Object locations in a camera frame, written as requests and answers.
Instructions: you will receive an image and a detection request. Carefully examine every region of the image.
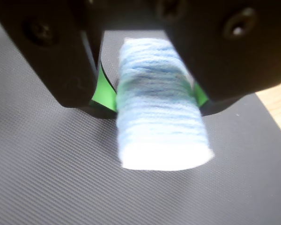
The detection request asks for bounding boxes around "dark grey table mat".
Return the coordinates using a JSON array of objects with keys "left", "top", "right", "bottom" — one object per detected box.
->
[{"left": 0, "top": 11, "right": 281, "bottom": 225}]

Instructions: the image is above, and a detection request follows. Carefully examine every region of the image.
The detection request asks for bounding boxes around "light blue yarn-wrapped block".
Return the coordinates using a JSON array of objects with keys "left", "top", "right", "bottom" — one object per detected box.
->
[{"left": 116, "top": 37, "right": 215, "bottom": 172}]

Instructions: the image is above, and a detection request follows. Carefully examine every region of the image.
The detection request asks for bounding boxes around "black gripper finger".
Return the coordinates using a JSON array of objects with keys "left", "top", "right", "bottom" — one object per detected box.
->
[{"left": 154, "top": 0, "right": 281, "bottom": 117}]

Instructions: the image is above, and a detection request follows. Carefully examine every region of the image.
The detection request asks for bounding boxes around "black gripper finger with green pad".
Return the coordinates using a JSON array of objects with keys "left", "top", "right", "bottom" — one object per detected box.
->
[{"left": 0, "top": 0, "right": 118, "bottom": 120}]

